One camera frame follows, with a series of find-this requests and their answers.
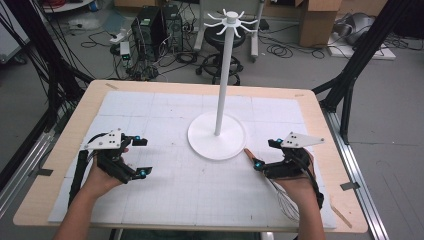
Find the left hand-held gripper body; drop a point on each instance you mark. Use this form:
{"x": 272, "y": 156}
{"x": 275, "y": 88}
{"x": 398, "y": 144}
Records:
{"x": 106, "y": 141}

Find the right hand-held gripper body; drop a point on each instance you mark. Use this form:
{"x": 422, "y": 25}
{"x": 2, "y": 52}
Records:
{"x": 293, "y": 166}

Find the person's right hand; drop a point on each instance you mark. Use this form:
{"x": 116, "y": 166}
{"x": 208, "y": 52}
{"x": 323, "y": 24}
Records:
{"x": 301, "y": 188}

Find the person's left hand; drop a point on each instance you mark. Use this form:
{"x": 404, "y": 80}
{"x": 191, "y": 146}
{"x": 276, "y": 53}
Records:
{"x": 98, "y": 181}

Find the white grid mat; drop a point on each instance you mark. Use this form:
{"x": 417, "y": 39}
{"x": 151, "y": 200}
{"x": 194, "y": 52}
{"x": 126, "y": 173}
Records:
{"x": 186, "y": 186}

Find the white hook stand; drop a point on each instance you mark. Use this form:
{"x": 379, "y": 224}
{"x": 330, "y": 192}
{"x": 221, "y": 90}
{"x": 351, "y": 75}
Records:
{"x": 218, "y": 133}

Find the tan tape piece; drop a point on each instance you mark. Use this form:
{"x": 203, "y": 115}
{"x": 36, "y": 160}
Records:
{"x": 299, "y": 95}
{"x": 112, "y": 86}

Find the black tape piece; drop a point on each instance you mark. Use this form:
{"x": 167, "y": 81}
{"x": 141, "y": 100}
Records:
{"x": 349, "y": 186}
{"x": 45, "y": 172}

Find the thin wooden strip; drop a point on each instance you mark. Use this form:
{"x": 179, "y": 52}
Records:
{"x": 340, "y": 216}

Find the white adapter box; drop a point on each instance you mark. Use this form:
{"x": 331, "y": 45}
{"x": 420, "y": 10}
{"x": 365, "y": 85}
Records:
{"x": 125, "y": 50}

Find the black round stool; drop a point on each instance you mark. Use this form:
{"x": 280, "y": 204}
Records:
{"x": 221, "y": 63}

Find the white power strip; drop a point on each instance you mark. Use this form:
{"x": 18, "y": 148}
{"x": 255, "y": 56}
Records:
{"x": 119, "y": 36}

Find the large black computer tower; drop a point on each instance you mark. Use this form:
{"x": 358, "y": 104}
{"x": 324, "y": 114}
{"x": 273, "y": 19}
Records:
{"x": 146, "y": 33}

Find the white stand leg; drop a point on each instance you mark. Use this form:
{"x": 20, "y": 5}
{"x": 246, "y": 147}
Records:
{"x": 257, "y": 33}
{"x": 201, "y": 26}

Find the small black computer tower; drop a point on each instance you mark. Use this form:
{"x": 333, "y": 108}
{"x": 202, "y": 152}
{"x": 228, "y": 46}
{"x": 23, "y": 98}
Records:
{"x": 173, "y": 30}

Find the cardboard box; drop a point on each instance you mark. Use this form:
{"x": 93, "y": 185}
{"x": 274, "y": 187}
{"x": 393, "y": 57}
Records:
{"x": 318, "y": 23}

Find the white flat board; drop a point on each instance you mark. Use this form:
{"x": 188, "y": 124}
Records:
{"x": 370, "y": 51}

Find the grey rounded device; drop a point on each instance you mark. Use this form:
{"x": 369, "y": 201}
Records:
{"x": 358, "y": 28}

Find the aluminium rail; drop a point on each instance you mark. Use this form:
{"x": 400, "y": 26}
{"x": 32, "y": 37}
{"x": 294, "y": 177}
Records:
{"x": 23, "y": 173}
{"x": 360, "y": 180}

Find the black metal frame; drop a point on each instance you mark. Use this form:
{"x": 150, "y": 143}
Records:
{"x": 360, "y": 60}
{"x": 50, "y": 66}

